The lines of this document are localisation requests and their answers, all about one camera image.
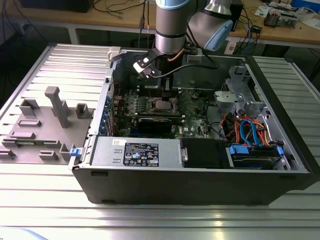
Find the silver lidded CPU chip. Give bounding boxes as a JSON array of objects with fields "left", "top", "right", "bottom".
[{"left": 154, "top": 100, "right": 171, "bottom": 111}]

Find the CPU socket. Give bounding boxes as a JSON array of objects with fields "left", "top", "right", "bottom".
[{"left": 149, "top": 97, "right": 180, "bottom": 114}]

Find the pale grey case latch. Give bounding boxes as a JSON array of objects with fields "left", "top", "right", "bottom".
[{"left": 107, "top": 46, "right": 127, "bottom": 62}]

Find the green motherboard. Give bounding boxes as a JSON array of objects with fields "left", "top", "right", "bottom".
[{"left": 111, "top": 87, "right": 214, "bottom": 140}]

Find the black graphics card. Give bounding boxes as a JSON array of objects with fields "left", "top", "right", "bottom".
[{"left": 136, "top": 116, "right": 174, "bottom": 134}]

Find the wooden desk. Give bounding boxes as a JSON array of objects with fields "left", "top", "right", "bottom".
[{"left": 0, "top": 0, "right": 320, "bottom": 48}]

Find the silver metal drive cage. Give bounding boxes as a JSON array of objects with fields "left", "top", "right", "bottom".
[{"left": 213, "top": 65, "right": 270, "bottom": 121}]

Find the tall black box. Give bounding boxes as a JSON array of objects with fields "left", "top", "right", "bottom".
[{"left": 231, "top": 0, "right": 245, "bottom": 32}]

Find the black drive box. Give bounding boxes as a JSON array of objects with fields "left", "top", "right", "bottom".
[{"left": 180, "top": 137, "right": 230, "bottom": 170}]

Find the silver power supply unit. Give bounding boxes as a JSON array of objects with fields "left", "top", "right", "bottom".
[{"left": 91, "top": 136, "right": 181, "bottom": 168}]

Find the metal heat sink cooler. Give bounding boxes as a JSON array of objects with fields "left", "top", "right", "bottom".
[{"left": 263, "top": 11, "right": 280, "bottom": 28}]

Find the black PC case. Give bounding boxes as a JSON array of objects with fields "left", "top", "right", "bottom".
[{"left": 71, "top": 46, "right": 315, "bottom": 206}]

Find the black computer box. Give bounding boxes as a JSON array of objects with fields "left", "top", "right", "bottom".
[{"left": 19, "top": 0, "right": 91, "bottom": 14}]

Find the hard disk in blue carrier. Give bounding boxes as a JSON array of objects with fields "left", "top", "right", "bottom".
[{"left": 226, "top": 143, "right": 285, "bottom": 171}]

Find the grey parts rack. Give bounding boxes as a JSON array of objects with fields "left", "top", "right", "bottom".
[{"left": 0, "top": 85, "right": 97, "bottom": 166}]

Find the blue cardboard box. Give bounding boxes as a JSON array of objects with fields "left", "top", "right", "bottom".
[{"left": 291, "top": 0, "right": 320, "bottom": 12}]

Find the green RAM stick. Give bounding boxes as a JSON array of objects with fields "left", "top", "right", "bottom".
[{"left": 14, "top": 140, "right": 45, "bottom": 147}]

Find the copper coloured hose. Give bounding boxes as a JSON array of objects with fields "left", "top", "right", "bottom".
[{"left": 167, "top": 48, "right": 185, "bottom": 63}]

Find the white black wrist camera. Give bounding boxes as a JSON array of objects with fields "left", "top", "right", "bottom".
[{"left": 132, "top": 48, "right": 161, "bottom": 80}]

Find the black camera cable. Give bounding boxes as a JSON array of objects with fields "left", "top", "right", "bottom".
[{"left": 151, "top": 63, "right": 219, "bottom": 80}]

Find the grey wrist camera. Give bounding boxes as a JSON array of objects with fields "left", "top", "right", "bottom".
[{"left": 186, "top": 46, "right": 203, "bottom": 64}]

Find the thin black wire loop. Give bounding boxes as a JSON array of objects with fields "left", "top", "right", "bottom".
[{"left": 205, "top": 99, "right": 226, "bottom": 141}]

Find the red wire bundle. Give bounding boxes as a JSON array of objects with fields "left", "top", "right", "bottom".
[{"left": 219, "top": 113, "right": 241, "bottom": 138}]

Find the blue data wire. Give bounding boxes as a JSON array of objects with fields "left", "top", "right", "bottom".
[{"left": 239, "top": 119, "right": 264, "bottom": 148}]

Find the orange data wire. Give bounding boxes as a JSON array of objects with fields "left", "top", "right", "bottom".
[{"left": 249, "top": 120, "right": 271, "bottom": 147}]

